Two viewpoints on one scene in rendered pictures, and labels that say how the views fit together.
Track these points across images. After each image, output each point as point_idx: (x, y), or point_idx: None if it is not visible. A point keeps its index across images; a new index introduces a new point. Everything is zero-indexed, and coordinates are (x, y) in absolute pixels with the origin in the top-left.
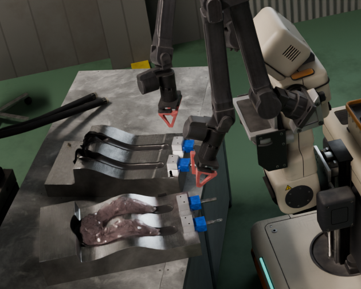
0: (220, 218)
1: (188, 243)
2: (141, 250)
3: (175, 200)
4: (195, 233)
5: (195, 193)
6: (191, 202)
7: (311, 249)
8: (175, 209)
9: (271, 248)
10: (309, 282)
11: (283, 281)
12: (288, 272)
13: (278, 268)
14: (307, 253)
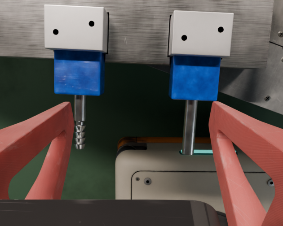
0: (80, 145)
1: None
2: None
3: (231, 11)
4: (43, 49)
5: (280, 93)
6: (187, 67)
7: (221, 214)
8: (187, 5)
9: (243, 170)
10: (171, 195)
11: (182, 168)
12: (195, 177)
13: (205, 168)
14: (216, 208)
